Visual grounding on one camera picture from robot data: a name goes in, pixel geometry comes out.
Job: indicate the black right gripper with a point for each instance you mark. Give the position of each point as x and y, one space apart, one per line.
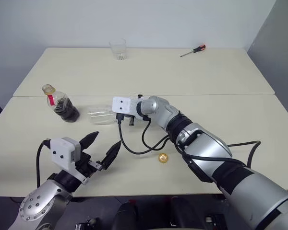
131 119

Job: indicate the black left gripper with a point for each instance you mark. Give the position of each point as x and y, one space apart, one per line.
85 165

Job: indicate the clear plastic bottle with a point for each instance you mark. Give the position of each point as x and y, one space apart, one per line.
100 116

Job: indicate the yellow bottle cap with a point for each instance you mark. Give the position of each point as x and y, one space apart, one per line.
163 158

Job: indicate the plastic bottle with dark drink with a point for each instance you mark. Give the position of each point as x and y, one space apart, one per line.
67 110

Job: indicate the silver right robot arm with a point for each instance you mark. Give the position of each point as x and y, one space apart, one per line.
206 148

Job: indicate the dark rounded shape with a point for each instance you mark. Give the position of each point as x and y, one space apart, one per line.
124 215

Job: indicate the clear glass tumbler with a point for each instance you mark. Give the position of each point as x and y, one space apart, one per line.
117 49

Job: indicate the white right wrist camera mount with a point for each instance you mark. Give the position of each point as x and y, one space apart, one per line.
122 104

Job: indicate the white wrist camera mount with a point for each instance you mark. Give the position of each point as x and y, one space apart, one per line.
122 104
62 151

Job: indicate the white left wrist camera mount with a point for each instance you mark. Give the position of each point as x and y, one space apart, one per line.
62 151

